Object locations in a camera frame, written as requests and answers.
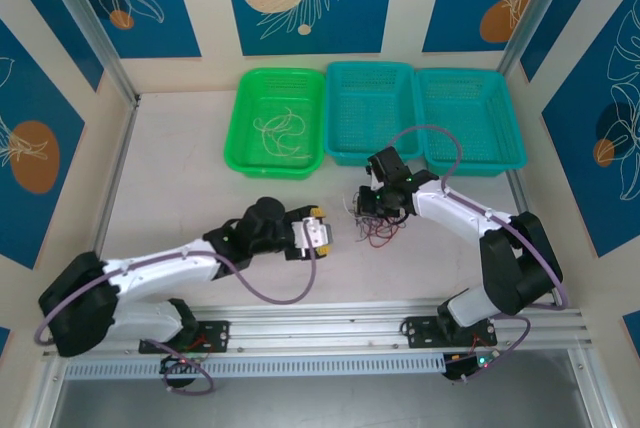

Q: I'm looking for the pile of coloured wires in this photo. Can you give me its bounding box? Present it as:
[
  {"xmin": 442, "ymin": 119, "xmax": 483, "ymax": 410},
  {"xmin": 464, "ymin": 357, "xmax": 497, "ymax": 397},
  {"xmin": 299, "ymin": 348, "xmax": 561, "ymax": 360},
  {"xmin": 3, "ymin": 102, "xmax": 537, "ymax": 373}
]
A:
[{"xmin": 349, "ymin": 211, "xmax": 397, "ymax": 243}]

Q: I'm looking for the green plastic basket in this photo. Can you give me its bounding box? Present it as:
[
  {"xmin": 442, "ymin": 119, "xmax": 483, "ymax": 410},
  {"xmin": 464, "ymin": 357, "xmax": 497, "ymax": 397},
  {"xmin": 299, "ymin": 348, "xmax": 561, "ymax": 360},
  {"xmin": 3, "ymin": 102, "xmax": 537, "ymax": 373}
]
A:
[{"xmin": 222, "ymin": 67, "xmax": 326, "ymax": 182}]

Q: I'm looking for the teal plastic basket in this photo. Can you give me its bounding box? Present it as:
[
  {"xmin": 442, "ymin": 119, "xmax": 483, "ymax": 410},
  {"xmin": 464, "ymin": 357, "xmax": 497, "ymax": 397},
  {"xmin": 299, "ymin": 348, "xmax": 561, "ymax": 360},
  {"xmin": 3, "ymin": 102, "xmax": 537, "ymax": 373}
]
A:
[
  {"xmin": 324, "ymin": 61, "xmax": 422, "ymax": 168},
  {"xmin": 415, "ymin": 68, "xmax": 528, "ymax": 179}
]

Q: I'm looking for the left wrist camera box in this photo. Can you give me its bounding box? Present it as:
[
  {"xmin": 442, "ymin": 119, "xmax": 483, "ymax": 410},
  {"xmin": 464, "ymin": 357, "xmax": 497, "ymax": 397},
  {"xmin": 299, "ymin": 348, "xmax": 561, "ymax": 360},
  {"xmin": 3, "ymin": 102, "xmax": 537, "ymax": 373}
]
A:
[{"xmin": 291, "ymin": 216, "xmax": 332, "ymax": 250}]

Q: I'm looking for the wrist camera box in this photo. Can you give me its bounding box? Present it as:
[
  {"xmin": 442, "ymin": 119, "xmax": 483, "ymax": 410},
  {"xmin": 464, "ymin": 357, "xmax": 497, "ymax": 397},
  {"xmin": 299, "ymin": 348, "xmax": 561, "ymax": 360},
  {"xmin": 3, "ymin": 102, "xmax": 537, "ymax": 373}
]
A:
[
  {"xmin": 366, "ymin": 146, "xmax": 413, "ymax": 185},
  {"xmin": 291, "ymin": 216, "xmax": 332, "ymax": 250}
]

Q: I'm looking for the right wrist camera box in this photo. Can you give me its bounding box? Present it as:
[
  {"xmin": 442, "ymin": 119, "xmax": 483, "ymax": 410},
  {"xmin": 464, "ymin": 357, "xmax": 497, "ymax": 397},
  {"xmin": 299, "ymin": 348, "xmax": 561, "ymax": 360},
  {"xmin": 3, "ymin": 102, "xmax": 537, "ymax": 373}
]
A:
[{"xmin": 366, "ymin": 146, "xmax": 413, "ymax": 185}]

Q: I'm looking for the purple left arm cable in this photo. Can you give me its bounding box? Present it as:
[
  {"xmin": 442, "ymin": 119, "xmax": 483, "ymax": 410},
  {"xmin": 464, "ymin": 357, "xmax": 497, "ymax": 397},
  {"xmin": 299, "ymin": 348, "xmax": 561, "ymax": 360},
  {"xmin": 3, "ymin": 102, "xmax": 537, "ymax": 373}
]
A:
[{"xmin": 33, "ymin": 246, "xmax": 317, "ymax": 395}]

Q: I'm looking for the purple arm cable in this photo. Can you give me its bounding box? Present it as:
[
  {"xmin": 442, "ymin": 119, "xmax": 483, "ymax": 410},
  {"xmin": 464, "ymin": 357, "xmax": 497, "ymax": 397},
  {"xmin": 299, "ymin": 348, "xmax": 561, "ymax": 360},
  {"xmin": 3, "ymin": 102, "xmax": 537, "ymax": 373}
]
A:
[
  {"xmin": 33, "ymin": 246, "xmax": 317, "ymax": 395},
  {"xmin": 389, "ymin": 124, "xmax": 571, "ymax": 385}
]

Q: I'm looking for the aluminium rail beam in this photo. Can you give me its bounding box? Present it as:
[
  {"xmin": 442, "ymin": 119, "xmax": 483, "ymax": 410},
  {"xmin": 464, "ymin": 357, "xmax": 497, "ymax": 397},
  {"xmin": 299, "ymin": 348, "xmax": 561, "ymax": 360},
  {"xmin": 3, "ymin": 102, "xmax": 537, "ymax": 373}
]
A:
[{"xmin": 42, "ymin": 300, "xmax": 594, "ymax": 360}]

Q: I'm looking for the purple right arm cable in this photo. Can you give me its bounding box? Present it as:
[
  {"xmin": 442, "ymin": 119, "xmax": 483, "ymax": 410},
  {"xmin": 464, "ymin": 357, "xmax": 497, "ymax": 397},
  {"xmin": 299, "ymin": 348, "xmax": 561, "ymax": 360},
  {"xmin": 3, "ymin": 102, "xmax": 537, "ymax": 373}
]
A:
[{"xmin": 389, "ymin": 124, "xmax": 571, "ymax": 385}]

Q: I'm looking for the grey slotted cable duct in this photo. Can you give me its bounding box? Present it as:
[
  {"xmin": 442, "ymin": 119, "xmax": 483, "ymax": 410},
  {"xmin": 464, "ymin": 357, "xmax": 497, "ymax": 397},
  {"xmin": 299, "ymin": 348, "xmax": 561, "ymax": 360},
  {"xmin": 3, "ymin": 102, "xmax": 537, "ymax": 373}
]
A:
[{"xmin": 63, "ymin": 353, "xmax": 449, "ymax": 381}]

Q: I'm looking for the aluminium corner post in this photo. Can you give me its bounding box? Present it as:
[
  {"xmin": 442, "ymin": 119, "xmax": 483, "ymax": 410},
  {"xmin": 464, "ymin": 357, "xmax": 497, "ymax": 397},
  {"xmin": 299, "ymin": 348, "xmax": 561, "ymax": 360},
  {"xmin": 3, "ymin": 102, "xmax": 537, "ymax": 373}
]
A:
[
  {"xmin": 497, "ymin": 0, "xmax": 576, "ymax": 79},
  {"xmin": 37, "ymin": 0, "xmax": 142, "ymax": 110}
]

